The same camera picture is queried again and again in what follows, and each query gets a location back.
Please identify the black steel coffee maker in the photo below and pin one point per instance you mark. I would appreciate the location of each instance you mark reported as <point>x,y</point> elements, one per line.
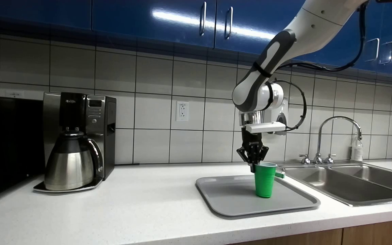
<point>93,116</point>

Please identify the clear soap bottle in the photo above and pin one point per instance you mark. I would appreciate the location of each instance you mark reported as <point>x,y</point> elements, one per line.
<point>357,150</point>

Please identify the stainless steel double sink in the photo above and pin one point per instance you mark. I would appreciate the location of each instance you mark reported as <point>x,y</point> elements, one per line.
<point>353,185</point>

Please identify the white wall outlet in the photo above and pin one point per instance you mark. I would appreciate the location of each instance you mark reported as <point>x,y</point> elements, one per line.
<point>183,111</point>

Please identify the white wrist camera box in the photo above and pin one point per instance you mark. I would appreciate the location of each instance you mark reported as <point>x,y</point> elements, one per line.
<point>254,123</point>

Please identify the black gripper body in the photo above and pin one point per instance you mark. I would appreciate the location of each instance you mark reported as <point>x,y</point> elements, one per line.
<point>252,149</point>

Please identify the black microwave oven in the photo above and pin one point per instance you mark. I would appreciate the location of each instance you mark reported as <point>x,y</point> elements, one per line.
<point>21,141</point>

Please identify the green plastic cup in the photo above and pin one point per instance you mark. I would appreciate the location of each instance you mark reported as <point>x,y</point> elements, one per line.
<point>265,178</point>

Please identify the wooden lower cabinets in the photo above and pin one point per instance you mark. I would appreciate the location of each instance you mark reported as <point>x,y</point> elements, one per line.
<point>368,235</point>

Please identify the blue upper cabinets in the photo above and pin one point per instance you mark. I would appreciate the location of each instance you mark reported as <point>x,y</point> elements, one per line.
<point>224,27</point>

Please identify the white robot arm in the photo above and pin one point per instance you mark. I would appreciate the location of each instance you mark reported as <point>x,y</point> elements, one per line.
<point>315,27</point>

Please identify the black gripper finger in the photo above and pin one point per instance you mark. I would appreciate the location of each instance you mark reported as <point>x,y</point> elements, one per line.
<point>252,167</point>

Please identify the grey plastic tray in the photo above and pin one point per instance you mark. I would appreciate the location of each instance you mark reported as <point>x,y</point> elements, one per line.
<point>233,197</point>

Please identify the steel coffee carafe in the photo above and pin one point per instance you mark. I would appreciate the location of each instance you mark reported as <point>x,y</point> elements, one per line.
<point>75,161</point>

